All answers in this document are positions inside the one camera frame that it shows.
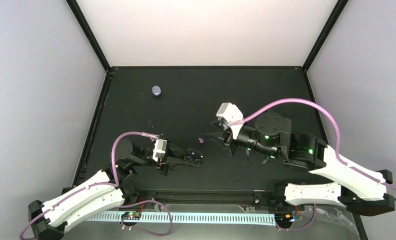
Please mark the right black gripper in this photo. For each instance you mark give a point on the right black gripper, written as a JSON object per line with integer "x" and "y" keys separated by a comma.
{"x": 218, "y": 137}

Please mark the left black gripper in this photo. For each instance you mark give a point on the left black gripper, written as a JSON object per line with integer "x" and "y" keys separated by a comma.
{"x": 162, "y": 163}

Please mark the lavender earbud charging case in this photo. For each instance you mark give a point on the lavender earbud charging case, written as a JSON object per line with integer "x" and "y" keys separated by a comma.
{"x": 156, "y": 90}

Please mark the black earbud charging case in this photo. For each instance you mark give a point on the black earbud charging case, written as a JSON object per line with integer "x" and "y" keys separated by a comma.
{"x": 193, "y": 156}

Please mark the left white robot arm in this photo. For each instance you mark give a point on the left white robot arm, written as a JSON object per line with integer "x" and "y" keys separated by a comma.
{"x": 111, "y": 187}

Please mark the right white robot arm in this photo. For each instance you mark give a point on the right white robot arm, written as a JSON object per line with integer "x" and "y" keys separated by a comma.
{"x": 361, "y": 191}

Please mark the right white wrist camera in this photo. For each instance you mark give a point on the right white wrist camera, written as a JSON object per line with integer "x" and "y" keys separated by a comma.
{"x": 230, "y": 118}

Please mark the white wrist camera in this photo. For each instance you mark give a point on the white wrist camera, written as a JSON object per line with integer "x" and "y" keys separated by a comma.
{"x": 230, "y": 118}
{"x": 159, "y": 150}

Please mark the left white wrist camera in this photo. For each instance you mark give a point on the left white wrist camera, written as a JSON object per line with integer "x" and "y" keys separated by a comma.
{"x": 159, "y": 150}

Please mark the black aluminium front rail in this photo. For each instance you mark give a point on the black aluminium front rail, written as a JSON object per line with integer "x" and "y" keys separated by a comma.
{"x": 197, "y": 196}

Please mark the white slotted cable duct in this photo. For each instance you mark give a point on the white slotted cable duct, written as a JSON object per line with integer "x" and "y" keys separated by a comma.
{"x": 263, "y": 219}

